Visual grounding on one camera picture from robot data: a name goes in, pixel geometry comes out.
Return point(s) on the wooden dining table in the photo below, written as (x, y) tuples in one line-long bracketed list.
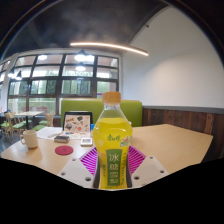
[(28, 113)]

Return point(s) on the curved ceiling light strip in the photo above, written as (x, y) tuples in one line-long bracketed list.
[(106, 45)]

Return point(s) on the small blue-capped white bottle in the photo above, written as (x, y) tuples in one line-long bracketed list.
[(92, 127)]

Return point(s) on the white ribbed mug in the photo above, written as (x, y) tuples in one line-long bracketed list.
[(31, 139)]

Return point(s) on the group of pendant lamps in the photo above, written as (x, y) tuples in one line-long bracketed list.
[(81, 56)]

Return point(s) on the green upholstered bench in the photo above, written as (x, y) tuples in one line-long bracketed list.
[(83, 106)]

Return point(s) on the white printed paper sheet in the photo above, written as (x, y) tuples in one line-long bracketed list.
[(48, 132)]

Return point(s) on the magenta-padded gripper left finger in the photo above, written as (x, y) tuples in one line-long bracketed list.
[(77, 171)]

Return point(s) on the small dark flat box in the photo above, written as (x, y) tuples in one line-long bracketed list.
[(62, 139)]

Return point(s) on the group of green-seated wooden chairs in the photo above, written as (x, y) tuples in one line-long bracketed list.
[(11, 126)]

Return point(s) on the yellow drink bottle green label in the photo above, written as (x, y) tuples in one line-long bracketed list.
[(112, 140)]

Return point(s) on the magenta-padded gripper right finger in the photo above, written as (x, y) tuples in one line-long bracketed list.
[(148, 170)]

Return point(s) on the flat round red coaster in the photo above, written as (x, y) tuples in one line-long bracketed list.
[(64, 150)]

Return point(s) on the black-framed tablet with pictures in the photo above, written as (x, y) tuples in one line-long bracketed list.
[(77, 125)]

